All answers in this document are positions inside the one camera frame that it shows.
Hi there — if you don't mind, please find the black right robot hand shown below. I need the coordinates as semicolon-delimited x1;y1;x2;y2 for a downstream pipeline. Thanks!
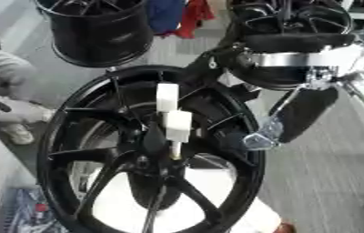
183;31;359;151

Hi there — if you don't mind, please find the black wheel rim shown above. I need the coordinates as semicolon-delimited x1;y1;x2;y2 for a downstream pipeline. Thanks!
225;0;354;38
32;0;156;68

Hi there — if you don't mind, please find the white pin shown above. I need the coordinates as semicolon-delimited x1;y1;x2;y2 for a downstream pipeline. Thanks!
155;83;181;114
163;110;194;161

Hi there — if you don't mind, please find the black spoked wheel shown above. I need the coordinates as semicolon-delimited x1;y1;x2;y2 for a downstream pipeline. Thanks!
34;64;268;233

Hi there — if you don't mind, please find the red cloth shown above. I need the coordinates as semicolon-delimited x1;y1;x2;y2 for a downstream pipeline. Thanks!
176;0;217;39

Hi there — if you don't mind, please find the blue cloth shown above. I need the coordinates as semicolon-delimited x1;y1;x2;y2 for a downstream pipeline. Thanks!
145;0;187;36

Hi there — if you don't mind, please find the person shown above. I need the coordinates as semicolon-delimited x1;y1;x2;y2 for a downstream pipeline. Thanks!
0;42;55;146

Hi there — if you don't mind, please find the blue patterned bag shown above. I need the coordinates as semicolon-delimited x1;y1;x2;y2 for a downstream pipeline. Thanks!
0;187;71;233

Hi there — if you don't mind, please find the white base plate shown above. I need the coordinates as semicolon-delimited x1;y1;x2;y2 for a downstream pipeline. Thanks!
81;166;284;233

